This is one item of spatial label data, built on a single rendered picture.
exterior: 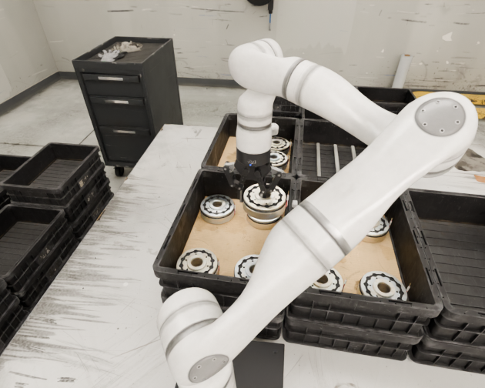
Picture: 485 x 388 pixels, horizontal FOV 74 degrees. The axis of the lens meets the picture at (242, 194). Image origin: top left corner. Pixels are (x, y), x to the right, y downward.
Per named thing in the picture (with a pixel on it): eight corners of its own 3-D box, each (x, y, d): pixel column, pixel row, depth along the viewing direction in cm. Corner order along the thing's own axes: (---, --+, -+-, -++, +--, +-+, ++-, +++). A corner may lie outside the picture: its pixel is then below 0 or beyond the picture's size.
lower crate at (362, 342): (407, 365, 76) (425, 340, 68) (280, 344, 80) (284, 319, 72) (379, 241, 107) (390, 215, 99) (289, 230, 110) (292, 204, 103)
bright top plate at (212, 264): (214, 282, 76) (214, 281, 75) (172, 280, 76) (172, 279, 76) (219, 249, 83) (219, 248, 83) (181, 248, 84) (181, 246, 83)
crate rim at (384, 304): (441, 319, 63) (446, 312, 61) (288, 297, 67) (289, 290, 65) (399, 193, 94) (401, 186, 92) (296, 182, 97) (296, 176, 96)
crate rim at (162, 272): (288, 296, 67) (289, 290, 65) (151, 277, 71) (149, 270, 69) (295, 182, 97) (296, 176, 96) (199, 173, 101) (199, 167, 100)
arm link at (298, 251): (333, 237, 37) (289, 194, 44) (158, 389, 38) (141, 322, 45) (354, 268, 43) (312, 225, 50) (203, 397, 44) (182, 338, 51)
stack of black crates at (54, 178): (88, 255, 173) (58, 190, 145) (36, 249, 176) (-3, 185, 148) (119, 207, 204) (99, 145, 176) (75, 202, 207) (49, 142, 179)
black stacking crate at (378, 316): (423, 342, 69) (443, 313, 62) (285, 320, 73) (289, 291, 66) (389, 217, 100) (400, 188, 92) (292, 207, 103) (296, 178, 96)
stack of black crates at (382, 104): (392, 141, 268) (409, 88, 240) (401, 161, 245) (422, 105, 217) (343, 138, 273) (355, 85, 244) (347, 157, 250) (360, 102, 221)
